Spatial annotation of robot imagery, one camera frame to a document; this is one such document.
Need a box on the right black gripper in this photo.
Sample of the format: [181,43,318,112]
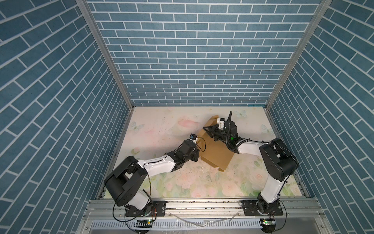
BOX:
[203,124,231,144]

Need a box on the brown cardboard paper box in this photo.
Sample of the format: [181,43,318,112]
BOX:
[197,129,234,172]

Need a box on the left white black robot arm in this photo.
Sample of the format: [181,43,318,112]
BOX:
[104,135,200,211]

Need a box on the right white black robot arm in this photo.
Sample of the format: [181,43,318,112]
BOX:
[203,119,299,215]

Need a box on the floral table mat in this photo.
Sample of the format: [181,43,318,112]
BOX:
[103,106,303,199]

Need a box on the left green circuit board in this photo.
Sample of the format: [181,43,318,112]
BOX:
[134,220,153,229]

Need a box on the green circuit board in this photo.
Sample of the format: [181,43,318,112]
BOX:
[134,220,153,229]
[261,218,276,226]

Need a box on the right green circuit board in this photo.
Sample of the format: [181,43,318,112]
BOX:
[261,218,276,226]

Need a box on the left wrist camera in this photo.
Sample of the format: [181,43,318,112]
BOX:
[189,134,198,143]

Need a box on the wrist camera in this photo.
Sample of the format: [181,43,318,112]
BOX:
[189,134,198,143]
[217,118,226,130]

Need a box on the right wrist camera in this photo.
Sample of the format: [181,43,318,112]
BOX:
[217,118,226,130]

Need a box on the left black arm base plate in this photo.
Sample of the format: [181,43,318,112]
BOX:
[125,200,167,217]

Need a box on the white slotted cable duct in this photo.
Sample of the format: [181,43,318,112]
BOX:
[91,218,263,231]

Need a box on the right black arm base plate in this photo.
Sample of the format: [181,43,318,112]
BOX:
[240,200,283,216]

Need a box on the clear cable tie strip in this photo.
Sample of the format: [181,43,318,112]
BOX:
[170,212,239,228]

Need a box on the aluminium front rail frame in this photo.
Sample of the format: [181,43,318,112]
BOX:
[77,197,333,234]

